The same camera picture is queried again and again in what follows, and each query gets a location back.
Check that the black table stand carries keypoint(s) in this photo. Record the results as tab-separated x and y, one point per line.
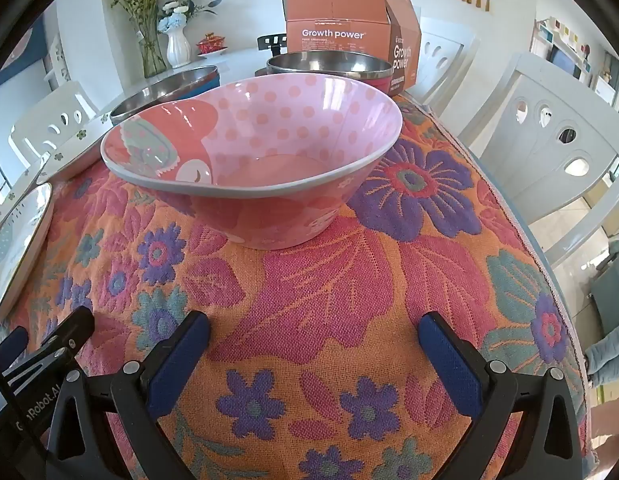
272	44

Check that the white carved chair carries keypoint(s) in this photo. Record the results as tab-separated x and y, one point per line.
444	60
529	160
53	60
49	115

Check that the large orange cardboard box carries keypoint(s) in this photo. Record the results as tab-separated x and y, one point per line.
334	5

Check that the white flower print plate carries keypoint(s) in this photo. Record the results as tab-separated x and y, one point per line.
74	152

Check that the floral woven tablecloth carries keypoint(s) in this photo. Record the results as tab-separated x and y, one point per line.
314	300

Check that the steel bowl with blue outside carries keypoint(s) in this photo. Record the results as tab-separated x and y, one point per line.
164	91

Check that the white vase with blue flowers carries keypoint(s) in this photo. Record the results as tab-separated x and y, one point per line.
178	50

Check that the wall shelf with colourful cards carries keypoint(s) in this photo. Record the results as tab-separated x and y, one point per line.
562	45

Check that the light blue cloth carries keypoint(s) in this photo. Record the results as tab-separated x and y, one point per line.
607	357

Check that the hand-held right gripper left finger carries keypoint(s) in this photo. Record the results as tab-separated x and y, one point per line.
182	360

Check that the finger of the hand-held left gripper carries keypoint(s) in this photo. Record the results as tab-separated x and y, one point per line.
9	344
71	332

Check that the steel bowl with red outside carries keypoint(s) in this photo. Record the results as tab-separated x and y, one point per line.
329	64

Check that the blue wall hanging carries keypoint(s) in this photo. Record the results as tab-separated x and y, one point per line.
19	62

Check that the narrow orange cardboard box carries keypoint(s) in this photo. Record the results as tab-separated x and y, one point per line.
403	35

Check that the pink dotted bowl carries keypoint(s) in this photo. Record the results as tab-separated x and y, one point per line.
289	135

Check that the glass vase with green stems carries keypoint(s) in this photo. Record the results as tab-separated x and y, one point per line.
152	55

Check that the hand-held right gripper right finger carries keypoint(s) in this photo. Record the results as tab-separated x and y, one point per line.
449	360

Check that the white dotted plate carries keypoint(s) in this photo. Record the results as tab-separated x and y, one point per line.
19	260

